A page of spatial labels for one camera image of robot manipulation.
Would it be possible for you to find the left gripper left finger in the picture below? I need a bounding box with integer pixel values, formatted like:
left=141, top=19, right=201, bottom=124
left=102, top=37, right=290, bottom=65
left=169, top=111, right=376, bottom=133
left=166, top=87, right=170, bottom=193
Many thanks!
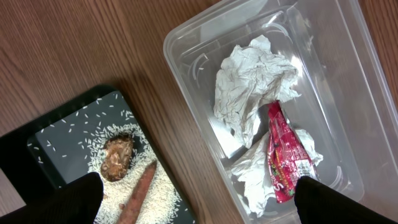
left=1, top=172, right=103, bottom=224

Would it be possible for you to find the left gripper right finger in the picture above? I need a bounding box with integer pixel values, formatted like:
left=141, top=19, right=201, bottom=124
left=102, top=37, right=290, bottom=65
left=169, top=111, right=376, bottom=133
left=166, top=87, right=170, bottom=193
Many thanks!
left=294, top=176, right=397, bottom=224

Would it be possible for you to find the red snack wrapper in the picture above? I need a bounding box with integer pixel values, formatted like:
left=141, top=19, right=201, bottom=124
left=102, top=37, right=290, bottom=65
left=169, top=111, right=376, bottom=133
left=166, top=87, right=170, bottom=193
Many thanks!
left=267, top=101, right=317, bottom=203

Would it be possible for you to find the brown food wrapper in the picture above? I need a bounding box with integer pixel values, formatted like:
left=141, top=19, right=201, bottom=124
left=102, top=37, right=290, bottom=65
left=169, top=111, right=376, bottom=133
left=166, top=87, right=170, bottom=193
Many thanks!
left=100, top=134, right=133, bottom=182

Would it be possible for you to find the pile of white rice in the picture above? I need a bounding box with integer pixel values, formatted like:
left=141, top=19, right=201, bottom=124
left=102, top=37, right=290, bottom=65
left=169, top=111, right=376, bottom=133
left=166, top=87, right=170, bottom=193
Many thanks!
left=85, top=123, right=182, bottom=224

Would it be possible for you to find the white paper napkin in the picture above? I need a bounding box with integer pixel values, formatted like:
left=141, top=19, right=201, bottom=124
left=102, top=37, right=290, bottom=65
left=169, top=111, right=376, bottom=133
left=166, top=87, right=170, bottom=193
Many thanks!
left=213, top=35, right=301, bottom=148

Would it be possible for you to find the black tray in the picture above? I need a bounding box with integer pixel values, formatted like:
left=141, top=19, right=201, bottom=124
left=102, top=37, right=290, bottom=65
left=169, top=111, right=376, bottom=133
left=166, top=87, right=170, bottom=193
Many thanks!
left=1, top=85, right=197, bottom=223

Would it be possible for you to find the clear plastic bin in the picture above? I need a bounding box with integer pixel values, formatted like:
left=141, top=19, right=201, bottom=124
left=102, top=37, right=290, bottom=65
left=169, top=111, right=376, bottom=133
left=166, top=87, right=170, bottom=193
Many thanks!
left=164, top=0, right=397, bottom=223

